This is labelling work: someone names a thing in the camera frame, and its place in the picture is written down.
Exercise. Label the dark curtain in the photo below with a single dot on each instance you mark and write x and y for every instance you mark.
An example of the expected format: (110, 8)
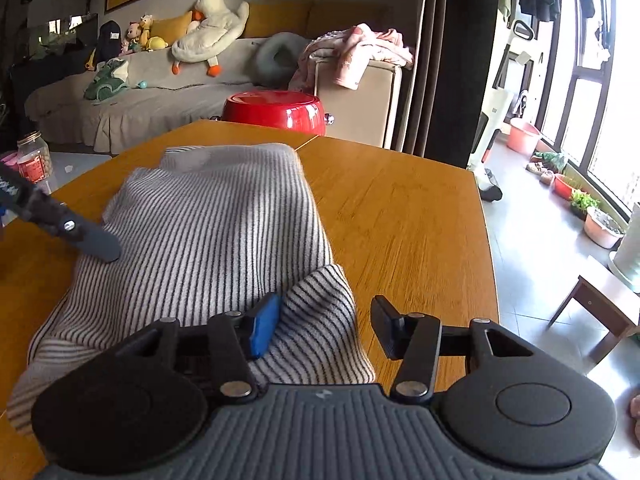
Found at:
(445, 60)

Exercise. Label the black backpack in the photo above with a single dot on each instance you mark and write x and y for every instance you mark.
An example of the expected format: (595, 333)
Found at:
(109, 40)

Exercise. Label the pink clothes pile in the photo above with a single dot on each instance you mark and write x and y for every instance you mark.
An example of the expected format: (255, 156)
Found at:
(360, 47)

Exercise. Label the white ribbed plant pot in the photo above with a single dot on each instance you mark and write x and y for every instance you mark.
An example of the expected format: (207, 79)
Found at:
(627, 260)

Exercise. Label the grey covered sofa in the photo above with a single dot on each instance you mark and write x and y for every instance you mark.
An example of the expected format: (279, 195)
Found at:
(150, 105)

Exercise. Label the pink basin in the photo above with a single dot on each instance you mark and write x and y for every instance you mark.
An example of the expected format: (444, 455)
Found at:
(522, 137)

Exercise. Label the white duck plush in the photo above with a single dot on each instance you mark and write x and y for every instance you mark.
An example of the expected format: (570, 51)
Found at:
(210, 30)

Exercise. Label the green cloth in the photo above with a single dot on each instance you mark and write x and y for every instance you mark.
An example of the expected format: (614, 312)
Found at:
(105, 85)

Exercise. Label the pair of slippers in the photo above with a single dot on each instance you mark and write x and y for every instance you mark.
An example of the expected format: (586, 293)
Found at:
(541, 172)

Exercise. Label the red flower pot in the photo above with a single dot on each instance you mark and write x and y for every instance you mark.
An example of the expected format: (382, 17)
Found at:
(565, 187)

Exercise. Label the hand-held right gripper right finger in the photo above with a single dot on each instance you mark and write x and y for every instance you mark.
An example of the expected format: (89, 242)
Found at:
(387, 327)

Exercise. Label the grey neck pillow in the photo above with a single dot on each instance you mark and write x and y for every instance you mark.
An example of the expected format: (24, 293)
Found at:
(267, 62)

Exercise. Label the red label jar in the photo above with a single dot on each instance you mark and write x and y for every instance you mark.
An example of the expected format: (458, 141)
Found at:
(34, 165)

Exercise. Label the green plant tray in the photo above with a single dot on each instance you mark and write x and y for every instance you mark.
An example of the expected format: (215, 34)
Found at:
(584, 202)

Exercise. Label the white folded frame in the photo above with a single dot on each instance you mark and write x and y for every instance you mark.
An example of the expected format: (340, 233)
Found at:
(492, 120)

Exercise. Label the wooden stool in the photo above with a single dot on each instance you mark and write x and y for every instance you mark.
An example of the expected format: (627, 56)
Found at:
(600, 295)

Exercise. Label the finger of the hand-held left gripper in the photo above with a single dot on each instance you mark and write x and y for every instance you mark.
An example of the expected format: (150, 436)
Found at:
(85, 237)

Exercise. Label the yellow plush toy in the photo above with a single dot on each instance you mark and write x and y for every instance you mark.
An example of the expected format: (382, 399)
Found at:
(156, 43)

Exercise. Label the pink flower pot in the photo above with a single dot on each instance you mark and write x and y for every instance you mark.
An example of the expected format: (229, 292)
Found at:
(602, 232)

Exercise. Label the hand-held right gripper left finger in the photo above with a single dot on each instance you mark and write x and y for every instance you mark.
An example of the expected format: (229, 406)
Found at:
(265, 325)

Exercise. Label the window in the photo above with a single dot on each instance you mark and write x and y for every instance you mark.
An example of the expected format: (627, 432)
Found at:
(610, 110)

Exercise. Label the grey striped sweater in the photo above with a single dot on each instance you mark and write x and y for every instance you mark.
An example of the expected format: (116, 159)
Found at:
(210, 230)

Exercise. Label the large yellow back cushion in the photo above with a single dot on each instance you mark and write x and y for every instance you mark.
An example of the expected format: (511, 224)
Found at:
(350, 17)
(277, 17)

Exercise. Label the yellow doll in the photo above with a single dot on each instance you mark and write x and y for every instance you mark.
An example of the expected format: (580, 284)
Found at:
(145, 27)

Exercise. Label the small yellow cushion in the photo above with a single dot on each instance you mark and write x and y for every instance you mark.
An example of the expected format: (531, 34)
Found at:
(170, 30)

